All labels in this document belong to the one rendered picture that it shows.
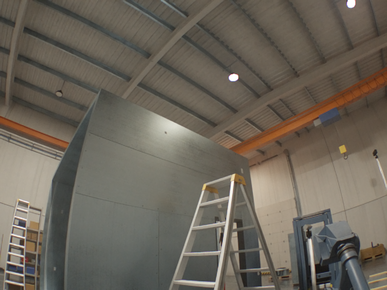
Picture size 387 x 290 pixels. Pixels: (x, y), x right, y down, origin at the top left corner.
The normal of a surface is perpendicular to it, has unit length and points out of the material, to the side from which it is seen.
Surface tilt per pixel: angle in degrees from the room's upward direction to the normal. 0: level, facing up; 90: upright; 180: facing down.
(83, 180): 90
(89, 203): 90
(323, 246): 82
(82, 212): 90
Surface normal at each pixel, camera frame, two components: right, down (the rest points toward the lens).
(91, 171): 0.68, -0.38
